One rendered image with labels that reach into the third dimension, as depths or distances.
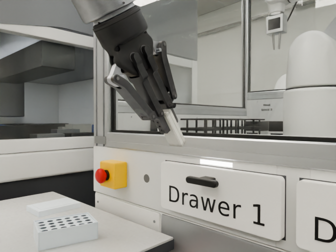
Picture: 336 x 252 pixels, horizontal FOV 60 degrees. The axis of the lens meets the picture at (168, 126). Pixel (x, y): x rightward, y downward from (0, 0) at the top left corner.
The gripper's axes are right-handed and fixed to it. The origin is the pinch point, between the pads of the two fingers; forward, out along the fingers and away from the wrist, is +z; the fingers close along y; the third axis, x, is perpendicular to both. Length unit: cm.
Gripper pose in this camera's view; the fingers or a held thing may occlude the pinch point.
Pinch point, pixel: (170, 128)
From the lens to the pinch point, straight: 50.5
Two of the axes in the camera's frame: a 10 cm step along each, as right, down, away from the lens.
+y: 5.7, -5.9, 5.8
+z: 4.0, 8.1, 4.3
